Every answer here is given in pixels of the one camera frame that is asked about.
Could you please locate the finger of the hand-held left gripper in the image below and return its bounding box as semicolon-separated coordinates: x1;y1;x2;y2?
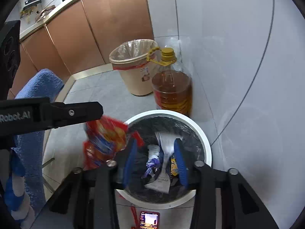
49;101;104;130

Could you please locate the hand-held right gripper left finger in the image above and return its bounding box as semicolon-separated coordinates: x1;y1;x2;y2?
49;137;140;229

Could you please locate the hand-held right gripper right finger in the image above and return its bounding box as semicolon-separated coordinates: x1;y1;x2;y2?
173;138;267;229

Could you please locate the purple plastic lid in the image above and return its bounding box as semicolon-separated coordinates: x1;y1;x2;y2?
141;156;163;180

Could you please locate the clear plastic sausage wrapper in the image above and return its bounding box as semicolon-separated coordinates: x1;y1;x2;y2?
155;131;183;159

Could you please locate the white bin with black liner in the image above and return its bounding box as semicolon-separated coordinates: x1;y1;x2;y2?
114;110;213;208

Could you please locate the dark red snack packet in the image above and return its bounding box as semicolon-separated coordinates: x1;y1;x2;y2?
83;115;145;171

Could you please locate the person's left hand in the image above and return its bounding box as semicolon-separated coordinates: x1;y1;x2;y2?
0;148;35;229

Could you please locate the white paper receipt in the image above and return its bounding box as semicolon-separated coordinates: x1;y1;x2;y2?
144;175;171;194

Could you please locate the blue towel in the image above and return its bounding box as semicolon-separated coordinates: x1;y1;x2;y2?
5;69;65;216

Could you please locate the smartphone with red case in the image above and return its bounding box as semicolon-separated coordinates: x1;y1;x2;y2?
139;210;161;229

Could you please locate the beige bin with clear liner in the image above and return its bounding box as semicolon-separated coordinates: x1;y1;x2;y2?
109;39;160;96

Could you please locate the cooking oil bottle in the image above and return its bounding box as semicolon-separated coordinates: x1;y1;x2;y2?
146;47;193;118

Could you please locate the brown kitchen cabinet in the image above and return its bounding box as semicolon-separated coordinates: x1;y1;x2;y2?
7;0;155;101

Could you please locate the copper pot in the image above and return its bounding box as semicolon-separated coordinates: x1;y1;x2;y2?
35;5;57;23

